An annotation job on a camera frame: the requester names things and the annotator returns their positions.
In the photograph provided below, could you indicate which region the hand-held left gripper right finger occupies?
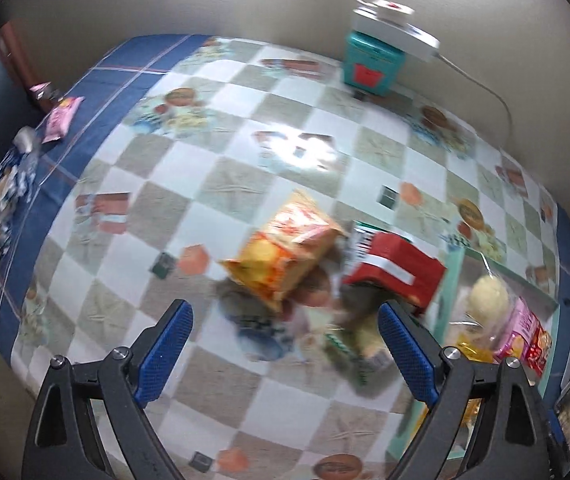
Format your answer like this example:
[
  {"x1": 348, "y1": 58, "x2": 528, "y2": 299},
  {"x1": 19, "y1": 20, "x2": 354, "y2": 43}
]
[{"x1": 378, "y1": 299, "x2": 552, "y2": 480}]

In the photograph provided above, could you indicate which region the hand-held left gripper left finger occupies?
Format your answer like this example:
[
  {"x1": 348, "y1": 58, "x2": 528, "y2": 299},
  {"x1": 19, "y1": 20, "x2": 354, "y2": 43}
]
[{"x1": 22, "y1": 299, "x2": 194, "y2": 480}]

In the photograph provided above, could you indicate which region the clear plastic bin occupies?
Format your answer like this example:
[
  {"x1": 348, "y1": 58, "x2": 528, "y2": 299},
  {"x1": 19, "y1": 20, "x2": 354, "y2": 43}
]
[{"x1": 385, "y1": 246, "x2": 562, "y2": 462}]

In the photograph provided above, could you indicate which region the large pink snack packet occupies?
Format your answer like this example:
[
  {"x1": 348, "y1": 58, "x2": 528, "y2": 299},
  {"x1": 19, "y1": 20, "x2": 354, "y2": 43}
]
[{"x1": 495, "y1": 297, "x2": 553, "y2": 376}]

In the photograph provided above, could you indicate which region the orange snack packet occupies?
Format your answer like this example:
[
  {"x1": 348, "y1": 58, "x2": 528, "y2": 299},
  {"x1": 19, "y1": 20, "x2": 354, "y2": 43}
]
[{"x1": 219, "y1": 190, "x2": 348, "y2": 316}]

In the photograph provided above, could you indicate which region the red box with white band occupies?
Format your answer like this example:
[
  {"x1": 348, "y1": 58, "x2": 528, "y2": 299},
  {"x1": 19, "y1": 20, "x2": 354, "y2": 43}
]
[{"x1": 342, "y1": 232, "x2": 448, "y2": 317}]

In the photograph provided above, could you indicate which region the round white cake packet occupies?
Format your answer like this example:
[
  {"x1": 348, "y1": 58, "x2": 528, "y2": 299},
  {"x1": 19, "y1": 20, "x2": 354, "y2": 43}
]
[{"x1": 467, "y1": 275, "x2": 509, "y2": 332}]

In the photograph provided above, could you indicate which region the green and white snack packet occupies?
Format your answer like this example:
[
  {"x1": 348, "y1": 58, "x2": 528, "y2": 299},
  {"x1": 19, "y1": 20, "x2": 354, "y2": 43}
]
[{"x1": 347, "y1": 220, "x2": 392, "y2": 267}]

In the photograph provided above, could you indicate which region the printed checkered tablecloth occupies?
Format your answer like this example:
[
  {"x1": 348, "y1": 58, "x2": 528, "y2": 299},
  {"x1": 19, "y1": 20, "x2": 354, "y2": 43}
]
[{"x1": 0, "y1": 34, "x2": 570, "y2": 480}]

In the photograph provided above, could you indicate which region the blue and white snack packet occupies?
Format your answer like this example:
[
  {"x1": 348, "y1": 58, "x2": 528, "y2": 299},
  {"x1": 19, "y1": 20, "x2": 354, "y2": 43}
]
[{"x1": 0, "y1": 127, "x2": 42, "y2": 213}]

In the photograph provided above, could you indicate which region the small pink snack packet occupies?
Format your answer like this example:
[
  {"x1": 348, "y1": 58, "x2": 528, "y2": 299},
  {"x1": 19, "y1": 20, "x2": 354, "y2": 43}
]
[{"x1": 42, "y1": 96, "x2": 86, "y2": 144}]

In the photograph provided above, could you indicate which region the teal box with red label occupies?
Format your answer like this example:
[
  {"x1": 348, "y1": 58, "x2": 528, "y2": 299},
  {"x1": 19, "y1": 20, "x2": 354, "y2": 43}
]
[{"x1": 341, "y1": 30, "x2": 408, "y2": 98}]

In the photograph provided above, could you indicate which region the white power strip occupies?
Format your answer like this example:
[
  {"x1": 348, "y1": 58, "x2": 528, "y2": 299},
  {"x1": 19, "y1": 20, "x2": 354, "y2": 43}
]
[{"x1": 354, "y1": 0, "x2": 442, "y2": 61}]

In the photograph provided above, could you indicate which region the white power cable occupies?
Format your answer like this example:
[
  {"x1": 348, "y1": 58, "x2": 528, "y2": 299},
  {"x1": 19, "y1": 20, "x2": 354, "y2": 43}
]
[{"x1": 349, "y1": 0, "x2": 514, "y2": 151}]

